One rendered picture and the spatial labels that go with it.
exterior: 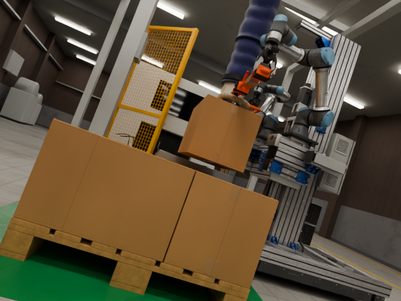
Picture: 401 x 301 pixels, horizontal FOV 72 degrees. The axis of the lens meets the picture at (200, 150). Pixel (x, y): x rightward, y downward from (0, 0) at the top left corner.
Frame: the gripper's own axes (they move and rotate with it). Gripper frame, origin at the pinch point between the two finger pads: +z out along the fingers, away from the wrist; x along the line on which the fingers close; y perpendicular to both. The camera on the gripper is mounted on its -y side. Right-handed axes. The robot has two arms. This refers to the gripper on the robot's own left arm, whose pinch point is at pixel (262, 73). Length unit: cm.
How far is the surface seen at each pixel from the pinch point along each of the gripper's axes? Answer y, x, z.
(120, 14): 377, 183, -160
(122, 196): -28, 45, 82
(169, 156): 96, 26, 58
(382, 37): 291, -270, -281
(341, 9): 169, -117, -193
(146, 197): -28, 36, 80
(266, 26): 49, -5, -56
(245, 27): 53, 9, -50
